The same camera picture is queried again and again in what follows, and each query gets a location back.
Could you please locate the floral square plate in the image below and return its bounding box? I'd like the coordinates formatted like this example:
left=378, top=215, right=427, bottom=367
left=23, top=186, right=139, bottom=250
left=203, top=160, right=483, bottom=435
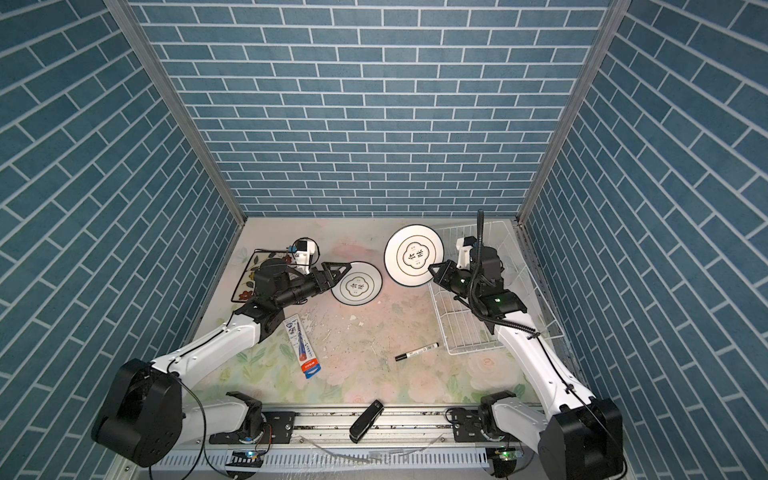
left=231, top=249, right=295, bottom=303

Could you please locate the black marker pen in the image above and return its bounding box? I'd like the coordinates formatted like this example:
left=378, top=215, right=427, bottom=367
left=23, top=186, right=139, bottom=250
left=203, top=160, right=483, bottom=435
left=395, top=342, right=440, bottom=362

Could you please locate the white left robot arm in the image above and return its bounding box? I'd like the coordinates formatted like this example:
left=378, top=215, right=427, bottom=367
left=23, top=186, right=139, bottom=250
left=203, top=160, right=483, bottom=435
left=90, top=258, right=381, bottom=467

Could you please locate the blue white toothpaste box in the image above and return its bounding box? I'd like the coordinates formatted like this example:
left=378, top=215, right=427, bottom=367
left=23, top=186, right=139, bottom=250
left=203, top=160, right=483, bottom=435
left=283, top=314, right=321, bottom=379

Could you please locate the white wire dish rack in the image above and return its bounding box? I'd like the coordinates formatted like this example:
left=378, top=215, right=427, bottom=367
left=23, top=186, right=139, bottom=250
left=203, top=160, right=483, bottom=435
left=429, top=219, right=565, bottom=355

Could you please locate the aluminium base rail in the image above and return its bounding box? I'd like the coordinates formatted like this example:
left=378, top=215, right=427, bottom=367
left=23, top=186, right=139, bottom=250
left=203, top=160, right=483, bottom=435
left=141, top=402, right=540, bottom=479

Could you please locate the black stapler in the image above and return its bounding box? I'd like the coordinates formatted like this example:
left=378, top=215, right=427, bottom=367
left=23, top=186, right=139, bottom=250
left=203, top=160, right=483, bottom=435
left=349, top=400, right=384, bottom=444

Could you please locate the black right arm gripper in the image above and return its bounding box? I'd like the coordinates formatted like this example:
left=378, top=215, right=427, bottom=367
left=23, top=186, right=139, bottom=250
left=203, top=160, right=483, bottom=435
left=428, top=259, right=482, bottom=301

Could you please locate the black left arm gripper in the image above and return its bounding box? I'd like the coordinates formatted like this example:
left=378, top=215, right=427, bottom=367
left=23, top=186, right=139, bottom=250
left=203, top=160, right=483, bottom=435
left=273, top=264, right=350, bottom=312

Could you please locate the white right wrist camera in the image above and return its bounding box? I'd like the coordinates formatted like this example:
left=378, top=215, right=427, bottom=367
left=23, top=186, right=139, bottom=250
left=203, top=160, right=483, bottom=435
left=456, top=236, right=479, bottom=271

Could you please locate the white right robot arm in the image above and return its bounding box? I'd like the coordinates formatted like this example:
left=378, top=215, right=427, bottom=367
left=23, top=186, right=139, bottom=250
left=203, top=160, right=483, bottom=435
left=429, top=211, right=629, bottom=479

